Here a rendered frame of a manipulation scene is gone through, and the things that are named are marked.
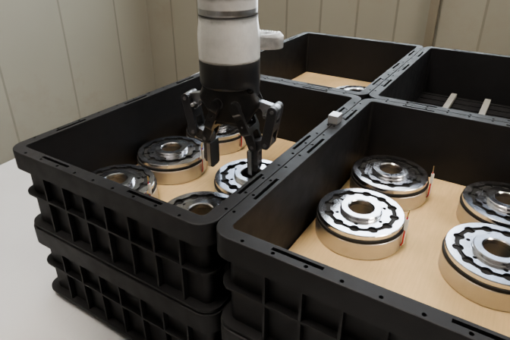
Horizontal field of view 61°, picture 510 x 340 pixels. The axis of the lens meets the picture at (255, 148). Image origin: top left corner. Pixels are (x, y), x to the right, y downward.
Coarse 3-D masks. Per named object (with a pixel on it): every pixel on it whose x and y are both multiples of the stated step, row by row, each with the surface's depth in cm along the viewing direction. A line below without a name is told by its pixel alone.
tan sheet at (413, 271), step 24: (432, 192) 61; (456, 192) 61; (408, 216) 56; (432, 216) 56; (456, 216) 56; (312, 240) 52; (408, 240) 52; (432, 240) 52; (336, 264) 48; (360, 264) 48; (384, 264) 48; (408, 264) 48; (432, 264) 48; (408, 288) 45; (432, 288) 45; (456, 312) 42; (480, 312) 42; (504, 312) 42
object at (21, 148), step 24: (144, 96) 67; (336, 96) 68; (96, 120) 60; (24, 144) 52; (24, 168) 51; (48, 168) 48; (72, 168) 47; (264, 168) 47; (72, 192) 47; (96, 192) 44; (120, 192) 42; (240, 192) 43; (144, 216) 41; (168, 216) 39; (192, 216) 39; (216, 216) 39; (192, 240) 39; (216, 240) 39
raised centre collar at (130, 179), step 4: (108, 172) 59; (112, 172) 59; (116, 172) 59; (120, 172) 59; (124, 172) 59; (128, 172) 59; (104, 176) 58; (108, 176) 58; (112, 176) 58; (116, 176) 59; (120, 176) 59; (124, 176) 58; (128, 176) 58; (132, 176) 58; (128, 180) 57; (132, 180) 57; (124, 184) 56; (128, 184) 56; (132, 184) 57
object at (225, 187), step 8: (240, 160) 63; (264, 160) 63; (224, 168) 61; (232, 168) 61; (216, 176) 59; (224, 176) 59; (232, 176) 59; (216, 184) 57; (224, 184) 57; (232, 184) 57; (240, 184) 57; (224, 192) 56; (232, 192) 55
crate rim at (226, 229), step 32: (256, 192) 42; (224, 224) 38; (224, 256) 37; (256, 256) 35; (288, 256) 34; (320, 288) 32; (352, 288) 31; (384, 288) 31; (384, 320) 30; (416, 320) 29; (448, 320) 28
